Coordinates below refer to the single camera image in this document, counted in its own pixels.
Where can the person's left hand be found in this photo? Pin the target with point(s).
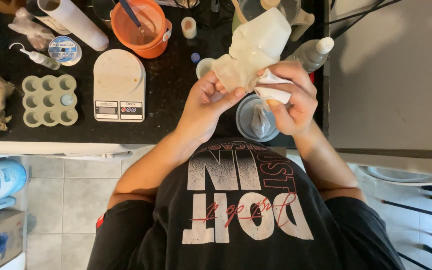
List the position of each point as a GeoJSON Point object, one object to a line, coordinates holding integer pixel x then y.
{"type": "Point", "coordinates": [201, 112]}

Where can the person's right hand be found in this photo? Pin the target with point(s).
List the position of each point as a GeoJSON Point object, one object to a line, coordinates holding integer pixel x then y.
{"type": "Point", "coordinates": [300, 105]}

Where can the white paper tissue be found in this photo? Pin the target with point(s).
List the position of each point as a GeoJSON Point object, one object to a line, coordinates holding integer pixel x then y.
{"type": "Point", "coordinates": [274, 92]}

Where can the white silicone mold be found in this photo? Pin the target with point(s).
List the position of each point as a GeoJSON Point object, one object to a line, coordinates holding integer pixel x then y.
{"type": "Point", "coordinates": [255, 45]}

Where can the small crumpled plastic pouch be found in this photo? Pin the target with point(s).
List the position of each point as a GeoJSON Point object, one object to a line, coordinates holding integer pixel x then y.
{"type": "Point", "coordinates": [260, 122]}

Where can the small clear plastic cup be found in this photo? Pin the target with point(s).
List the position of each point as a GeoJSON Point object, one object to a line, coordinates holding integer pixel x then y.
{"type": "Point", "coordinates": [204, 67]}

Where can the clear bottle with white cap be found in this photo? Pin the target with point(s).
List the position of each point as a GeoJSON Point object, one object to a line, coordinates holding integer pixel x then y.
{"type": "Point", "coordinates": [311, 54]}

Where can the blue bottle cap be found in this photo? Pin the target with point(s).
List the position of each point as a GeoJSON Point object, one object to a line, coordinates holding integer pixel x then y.
{"type": "Point", "coordinates": [195, 57]}

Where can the small white cylinder cup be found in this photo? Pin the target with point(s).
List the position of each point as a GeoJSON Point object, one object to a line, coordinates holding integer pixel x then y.
{"type": "Point", "coordinates": [189, 28]}

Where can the white digital kitchen scale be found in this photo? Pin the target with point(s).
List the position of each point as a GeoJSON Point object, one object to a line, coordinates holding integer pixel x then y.
{"type": "Point", "coordinates": [118, 86]}

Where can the orange plastic mixing cup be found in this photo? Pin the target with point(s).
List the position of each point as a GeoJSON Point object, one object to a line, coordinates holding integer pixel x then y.
{"type": "Point", "coordinates": [141, 28]}

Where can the black printed t-shirt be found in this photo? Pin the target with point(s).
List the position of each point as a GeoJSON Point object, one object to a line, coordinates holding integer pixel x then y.
{"type": "Point", "coordinates": [238, 217]}

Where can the dark stirring stick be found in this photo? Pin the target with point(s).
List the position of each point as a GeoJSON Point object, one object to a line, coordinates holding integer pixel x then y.
{"type": "Point", "coordinates": [131, 17]}

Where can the white appliance with round bowl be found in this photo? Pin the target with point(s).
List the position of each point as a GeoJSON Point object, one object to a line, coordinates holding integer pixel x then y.
{"type": "Point", "coordinates": [399, 170]}

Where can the metal pot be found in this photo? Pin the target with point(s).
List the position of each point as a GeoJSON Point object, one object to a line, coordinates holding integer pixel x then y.
{"type": "Point", "coordinates": [101, 11]}

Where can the blue and white spool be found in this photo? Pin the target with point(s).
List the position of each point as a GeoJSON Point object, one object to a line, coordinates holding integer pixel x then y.
{"type": "Point", "coordinates": [64, 50]}

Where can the green silicone cavity tray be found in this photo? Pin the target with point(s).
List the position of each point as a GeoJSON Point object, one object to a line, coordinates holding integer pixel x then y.
{"type": "Point", "coordinates": [50, 100]}

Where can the white rolled tube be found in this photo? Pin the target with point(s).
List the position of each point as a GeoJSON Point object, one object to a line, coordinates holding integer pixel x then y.
{"type": "Point", "coordinates": [73, 22]}

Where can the black metal chair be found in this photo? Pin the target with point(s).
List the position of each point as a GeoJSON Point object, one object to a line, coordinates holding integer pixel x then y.
{"type": "Point", "coordinates": [426, 210]}

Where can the small clear dropper bottle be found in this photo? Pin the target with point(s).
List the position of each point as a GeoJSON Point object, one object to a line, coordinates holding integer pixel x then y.
{"type": "Point", "coordinates": [39, 58]}

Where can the crumpled clear plastic bag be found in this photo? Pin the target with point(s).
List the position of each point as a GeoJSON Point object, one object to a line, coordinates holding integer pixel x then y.
{"type": "Point", "coordinates": [28, 28]}

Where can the cardboard box with clutter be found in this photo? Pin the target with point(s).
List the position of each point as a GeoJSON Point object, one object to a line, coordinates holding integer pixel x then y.
{"type": "Point", "coordinates": [2, 236]}

